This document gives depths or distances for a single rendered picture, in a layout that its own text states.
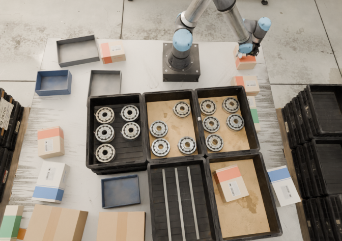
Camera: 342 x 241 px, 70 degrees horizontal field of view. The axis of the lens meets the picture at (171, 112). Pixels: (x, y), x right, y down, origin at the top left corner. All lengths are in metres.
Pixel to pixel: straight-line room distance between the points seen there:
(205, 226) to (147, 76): 1.01
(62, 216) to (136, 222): 0.36
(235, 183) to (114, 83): 1.00
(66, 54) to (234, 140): 1.29
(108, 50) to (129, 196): 0.96
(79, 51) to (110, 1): 1.47
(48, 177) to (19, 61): 1.74
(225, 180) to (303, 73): 1.97
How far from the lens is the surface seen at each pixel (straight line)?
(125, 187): 1.47
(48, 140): 1.57
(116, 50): 1.77
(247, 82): 1.72
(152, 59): 1.80
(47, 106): 1.75
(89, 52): 1.89
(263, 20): 1.61
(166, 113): 1.45
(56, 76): 1.84
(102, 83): 1.72
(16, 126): 2.38
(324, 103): 2.28
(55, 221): 1.38
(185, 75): 1.63
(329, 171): 2.21
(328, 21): 3.70
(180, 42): 1.48
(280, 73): 2.90
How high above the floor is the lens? 2.15
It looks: 66 degrees down
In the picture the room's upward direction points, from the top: 8 degrees clockwise
